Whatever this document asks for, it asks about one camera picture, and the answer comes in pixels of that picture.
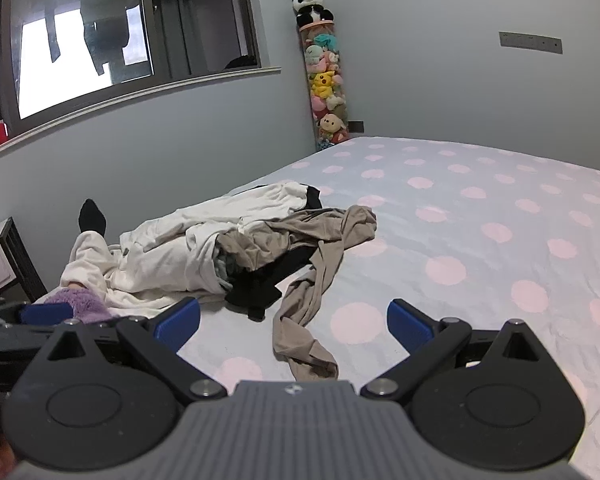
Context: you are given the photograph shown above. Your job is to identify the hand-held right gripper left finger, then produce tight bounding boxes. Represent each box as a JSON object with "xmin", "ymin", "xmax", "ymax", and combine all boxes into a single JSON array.
[{"xmin": 30, "ymin": 297, "xmax": 228, "ymax": 403}]

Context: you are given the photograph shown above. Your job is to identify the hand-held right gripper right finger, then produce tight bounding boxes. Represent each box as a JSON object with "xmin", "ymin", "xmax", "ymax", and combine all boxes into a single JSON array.
[{"xmin": 360, "ymin": 299, "xmax": 563, "ymax": 403}]

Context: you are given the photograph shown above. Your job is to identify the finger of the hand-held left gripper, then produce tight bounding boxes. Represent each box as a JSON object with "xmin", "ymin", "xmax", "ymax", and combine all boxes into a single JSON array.
[{"xmin": 20, "ymin": 302, "xmax": 76, "ymax": 327}]

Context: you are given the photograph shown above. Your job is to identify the hanging dark clothes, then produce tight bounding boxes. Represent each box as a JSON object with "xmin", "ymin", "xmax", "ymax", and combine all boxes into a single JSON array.
[{"xmin": 45, "ymin": 2, "xmax": 146, "ymax": 78}]

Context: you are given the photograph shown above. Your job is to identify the purple fluffy cloth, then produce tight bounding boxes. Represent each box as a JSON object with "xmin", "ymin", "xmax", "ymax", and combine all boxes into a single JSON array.
[{"xmin": 44, "ymin": 287, "xmax": 113, "ymax": 323}]

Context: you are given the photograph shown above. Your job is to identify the cream fleece pants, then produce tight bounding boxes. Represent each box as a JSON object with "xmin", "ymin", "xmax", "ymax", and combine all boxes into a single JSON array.
[{"xmin": 61, "ymin": 230, "xmax": 131, "ymax": 306}]

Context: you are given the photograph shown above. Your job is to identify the grey garment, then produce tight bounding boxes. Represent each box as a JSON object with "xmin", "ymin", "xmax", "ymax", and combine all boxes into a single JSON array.
[{"xmin": 215, "ymin": 245, "xmax": 242, "ymax": 292}]

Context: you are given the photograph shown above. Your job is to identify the bed with polka-dot sheet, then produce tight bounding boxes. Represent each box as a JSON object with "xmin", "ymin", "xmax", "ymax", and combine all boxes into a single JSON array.
[{"xmin": 115, "ymin": 135, "xmax": 600, "ymax": 480}]

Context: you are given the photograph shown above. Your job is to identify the black garment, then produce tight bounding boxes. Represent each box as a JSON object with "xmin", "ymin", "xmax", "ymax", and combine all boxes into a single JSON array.
[{"xmin": 224, "ymin": 247, "xmax": 316, "ymax": 322}]

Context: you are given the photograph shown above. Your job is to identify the black sock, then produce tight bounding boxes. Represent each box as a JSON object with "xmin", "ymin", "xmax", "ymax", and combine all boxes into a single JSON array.
[{"xmin": 77, "ymin": 198, "xmax": 107, "ymax": 236}]

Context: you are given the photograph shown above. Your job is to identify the beige long-sleeve garment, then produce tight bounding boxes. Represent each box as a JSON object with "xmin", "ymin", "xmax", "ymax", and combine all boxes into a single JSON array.
[{"xmin": 215, "ymin": 204, "xmax": 378, "ymax": 381}]

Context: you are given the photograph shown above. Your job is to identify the cream white garment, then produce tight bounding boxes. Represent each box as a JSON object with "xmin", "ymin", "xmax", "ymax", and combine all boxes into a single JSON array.
[{"xmin": 190, "ymin": 180, "xmax": 313, "ymax": 241}]

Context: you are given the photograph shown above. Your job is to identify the clear tube of plush toys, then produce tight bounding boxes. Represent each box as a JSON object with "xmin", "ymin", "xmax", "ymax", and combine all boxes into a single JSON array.
[{"xmin": 300, "ymin": 20, "xmax": 352, "ymax": 152}]

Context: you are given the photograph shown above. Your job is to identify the dark framed window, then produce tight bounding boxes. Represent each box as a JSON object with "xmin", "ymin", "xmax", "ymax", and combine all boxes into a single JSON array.
[{"xmin": 0, "ymin": 0, "xmax": 284, "ymax": 155}]

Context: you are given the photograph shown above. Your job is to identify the panda plush toy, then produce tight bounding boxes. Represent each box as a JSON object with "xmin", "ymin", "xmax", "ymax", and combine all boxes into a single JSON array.
[{"xmin": 291, "ymin": 0, "xmax": 335, "ymax": 28}]

